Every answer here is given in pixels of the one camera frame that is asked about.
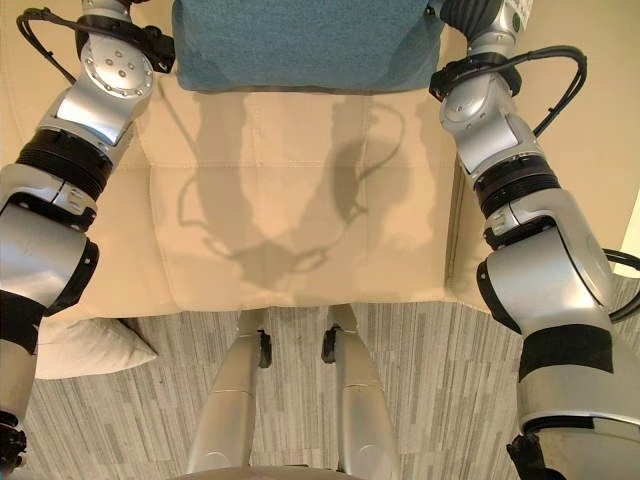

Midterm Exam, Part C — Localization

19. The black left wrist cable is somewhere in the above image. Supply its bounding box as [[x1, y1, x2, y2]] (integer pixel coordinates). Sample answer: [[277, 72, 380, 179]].
[[15, 10, 84, 87]]

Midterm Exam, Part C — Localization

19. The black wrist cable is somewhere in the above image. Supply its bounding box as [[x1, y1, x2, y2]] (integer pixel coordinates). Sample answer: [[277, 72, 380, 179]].
[[15, 10, 84, 87], [499, 45, 589, 137]]

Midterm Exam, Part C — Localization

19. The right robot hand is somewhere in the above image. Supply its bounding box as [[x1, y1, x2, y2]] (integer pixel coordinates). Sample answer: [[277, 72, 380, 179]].
[[438, 0, 532, 57]]

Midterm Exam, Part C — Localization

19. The beige leather sofa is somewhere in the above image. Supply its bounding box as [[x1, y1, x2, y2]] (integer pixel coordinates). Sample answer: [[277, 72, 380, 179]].
[[0, 0, 640, 324]]

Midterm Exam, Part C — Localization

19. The silver right robot leg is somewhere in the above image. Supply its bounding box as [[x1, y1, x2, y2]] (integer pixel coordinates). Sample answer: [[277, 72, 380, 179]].
[[319, 303, 402, 480]]

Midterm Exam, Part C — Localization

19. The teal fabric cushion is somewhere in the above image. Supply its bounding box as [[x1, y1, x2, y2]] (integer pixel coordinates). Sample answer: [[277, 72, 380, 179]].
[[171, 0, 446, 95]]

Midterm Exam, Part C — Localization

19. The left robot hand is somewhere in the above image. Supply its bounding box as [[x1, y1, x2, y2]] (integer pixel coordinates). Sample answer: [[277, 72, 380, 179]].
[[81, 0, 134, 21]]

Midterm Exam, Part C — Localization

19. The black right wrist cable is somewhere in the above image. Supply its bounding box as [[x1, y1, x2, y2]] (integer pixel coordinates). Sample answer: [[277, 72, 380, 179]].
[[499, 45, 589, 137]]

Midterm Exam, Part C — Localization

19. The white cushion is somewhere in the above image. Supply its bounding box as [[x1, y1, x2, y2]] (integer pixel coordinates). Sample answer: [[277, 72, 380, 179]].
[[33, 317, 159, 381]]

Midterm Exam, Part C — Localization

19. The black shoulder cable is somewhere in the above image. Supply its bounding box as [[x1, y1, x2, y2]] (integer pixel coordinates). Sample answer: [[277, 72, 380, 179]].
[[602, 247, 640, 322]]

